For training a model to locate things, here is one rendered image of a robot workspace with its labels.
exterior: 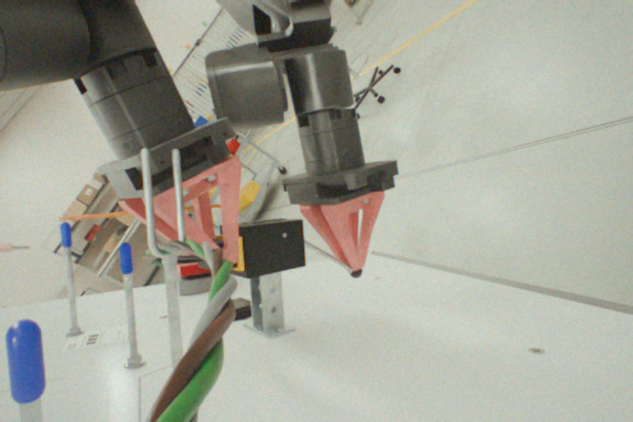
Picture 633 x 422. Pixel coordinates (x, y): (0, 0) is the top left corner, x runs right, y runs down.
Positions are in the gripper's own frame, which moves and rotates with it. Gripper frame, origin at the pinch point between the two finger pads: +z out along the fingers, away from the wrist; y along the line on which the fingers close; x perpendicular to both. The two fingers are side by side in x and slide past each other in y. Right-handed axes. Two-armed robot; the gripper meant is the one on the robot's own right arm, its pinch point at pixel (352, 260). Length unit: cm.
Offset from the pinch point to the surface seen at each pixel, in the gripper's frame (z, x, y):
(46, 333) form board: -0.1, -24.6, -14.7
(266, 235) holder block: -5.9, -10.3, 2.1
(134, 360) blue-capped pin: 0.0, -21.0, -0.7
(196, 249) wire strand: -9.2, -20.2, 13.5
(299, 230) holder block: -5.4, -7.1, 2.0
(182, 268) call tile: -0.7, -10.7, -17.4
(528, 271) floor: 48, 112, -36
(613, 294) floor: 48, 104, -9
